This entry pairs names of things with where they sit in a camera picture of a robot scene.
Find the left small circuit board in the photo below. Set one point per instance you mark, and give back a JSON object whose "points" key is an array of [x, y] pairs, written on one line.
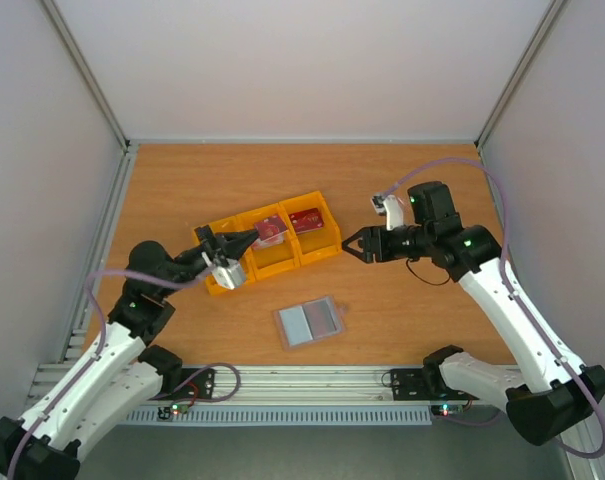
{"points": [[166, 413]]}

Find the aluminium front rail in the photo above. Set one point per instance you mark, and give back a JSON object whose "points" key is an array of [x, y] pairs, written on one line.
{"points": [[275, 385]]}

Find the grey slotted cable duct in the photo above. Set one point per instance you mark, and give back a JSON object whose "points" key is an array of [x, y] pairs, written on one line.
{"points": [[211, 416]]}

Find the right small circuit board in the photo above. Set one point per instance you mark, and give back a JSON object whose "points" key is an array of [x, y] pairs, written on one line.
{"points": [[447, 410]]}

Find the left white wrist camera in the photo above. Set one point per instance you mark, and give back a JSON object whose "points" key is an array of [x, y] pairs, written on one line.
{"points": [[227, 273]]}

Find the red card stack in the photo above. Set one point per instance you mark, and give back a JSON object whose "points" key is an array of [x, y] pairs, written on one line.
{"points": [[306, 221]]}

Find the yellow three-compartment bin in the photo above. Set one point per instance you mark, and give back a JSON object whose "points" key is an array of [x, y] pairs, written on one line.
{"points": [[292, 233]]}

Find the pink circle card stack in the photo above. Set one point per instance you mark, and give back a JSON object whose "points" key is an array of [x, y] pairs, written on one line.
{"points": [[261, 244]]}

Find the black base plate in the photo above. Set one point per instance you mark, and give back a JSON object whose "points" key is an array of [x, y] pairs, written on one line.
{"points": [[412, 384], [191, 386]]}

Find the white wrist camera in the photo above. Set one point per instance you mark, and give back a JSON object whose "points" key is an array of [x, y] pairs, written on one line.
{"points": [[227, 273], [391, 208]]}

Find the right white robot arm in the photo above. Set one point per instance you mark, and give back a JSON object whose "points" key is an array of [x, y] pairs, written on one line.
{"points": [[553, 389]]}

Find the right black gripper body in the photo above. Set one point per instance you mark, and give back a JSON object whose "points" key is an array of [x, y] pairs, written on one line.
{"points": [[375, 243]]}

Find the small circuit board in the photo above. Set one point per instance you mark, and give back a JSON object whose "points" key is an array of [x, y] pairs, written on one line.
{"points": [[447, 410], [166, 413]]}

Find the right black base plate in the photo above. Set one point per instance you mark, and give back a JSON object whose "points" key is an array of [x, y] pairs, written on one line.
{"points": [[412, 384]]}

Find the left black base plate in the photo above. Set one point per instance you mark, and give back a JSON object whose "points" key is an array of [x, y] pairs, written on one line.
{"points": [[191, 386]]}

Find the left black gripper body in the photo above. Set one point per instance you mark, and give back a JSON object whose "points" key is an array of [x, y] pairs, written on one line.
{"points": [[212, 245]]}

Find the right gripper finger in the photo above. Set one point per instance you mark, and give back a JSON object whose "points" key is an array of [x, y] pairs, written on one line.
{"points": [[356, 237], [355, 252]]}

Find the pink leather card holder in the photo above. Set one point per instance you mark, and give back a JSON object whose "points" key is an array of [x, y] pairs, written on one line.
{"points": [[309, 322]]}

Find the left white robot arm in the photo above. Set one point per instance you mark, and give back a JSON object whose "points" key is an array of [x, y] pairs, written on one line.
{"points": [[123, 367]]}

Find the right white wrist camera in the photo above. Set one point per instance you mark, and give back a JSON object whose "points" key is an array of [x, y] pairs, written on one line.
{"points": [[391, 208]]}

